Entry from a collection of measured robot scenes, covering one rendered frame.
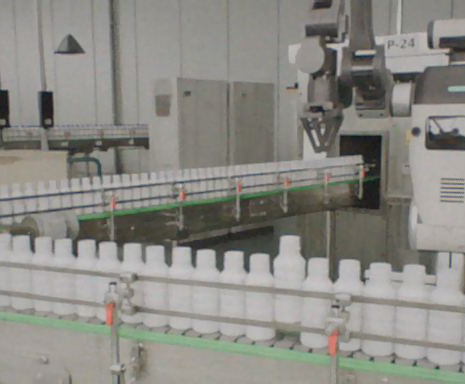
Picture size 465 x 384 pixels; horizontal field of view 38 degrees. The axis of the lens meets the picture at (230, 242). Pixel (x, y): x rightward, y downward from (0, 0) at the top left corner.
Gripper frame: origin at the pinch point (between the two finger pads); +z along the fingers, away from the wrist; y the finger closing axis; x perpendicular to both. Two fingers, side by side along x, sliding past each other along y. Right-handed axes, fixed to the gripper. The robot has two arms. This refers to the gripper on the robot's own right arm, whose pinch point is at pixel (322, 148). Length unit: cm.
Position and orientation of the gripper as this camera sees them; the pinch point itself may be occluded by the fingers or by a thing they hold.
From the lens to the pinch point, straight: 140.1
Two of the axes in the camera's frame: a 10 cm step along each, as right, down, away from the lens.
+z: 0.1, 9.9, 1.7
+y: -3.7, 1.6, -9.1
